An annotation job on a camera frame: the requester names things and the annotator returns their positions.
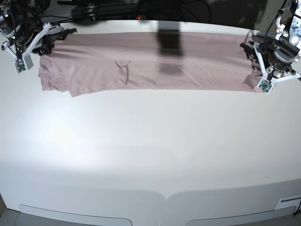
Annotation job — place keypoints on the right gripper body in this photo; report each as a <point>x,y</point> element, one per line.
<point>23,32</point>

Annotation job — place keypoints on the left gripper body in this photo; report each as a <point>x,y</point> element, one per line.
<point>279,55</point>

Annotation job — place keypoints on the pink T-shirt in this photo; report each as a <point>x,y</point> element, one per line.
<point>88,63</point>

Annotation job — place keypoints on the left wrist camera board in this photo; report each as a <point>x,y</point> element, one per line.
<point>265,85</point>

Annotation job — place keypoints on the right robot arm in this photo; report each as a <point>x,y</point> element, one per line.
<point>20,10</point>

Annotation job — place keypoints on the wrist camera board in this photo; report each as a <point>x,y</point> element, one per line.
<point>265,85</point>
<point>23,64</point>

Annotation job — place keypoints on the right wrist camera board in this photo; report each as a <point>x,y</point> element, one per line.
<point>23,64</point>

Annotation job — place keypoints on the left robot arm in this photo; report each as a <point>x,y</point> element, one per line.
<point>288,28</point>

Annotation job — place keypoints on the black power strip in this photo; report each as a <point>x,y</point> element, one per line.
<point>118,17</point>

